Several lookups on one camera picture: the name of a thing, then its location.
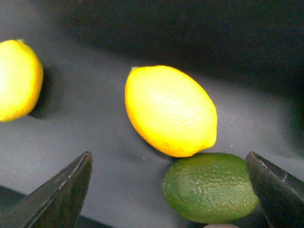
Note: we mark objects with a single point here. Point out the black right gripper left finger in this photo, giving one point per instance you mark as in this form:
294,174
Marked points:
55,204

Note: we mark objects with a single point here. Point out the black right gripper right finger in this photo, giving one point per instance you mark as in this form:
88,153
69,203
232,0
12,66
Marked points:
281,195

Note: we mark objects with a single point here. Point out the yellow lemon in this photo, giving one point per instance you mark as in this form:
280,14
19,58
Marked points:
170,110
21,77

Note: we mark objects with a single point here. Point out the green avocado front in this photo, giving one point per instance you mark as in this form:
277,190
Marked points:
210,188

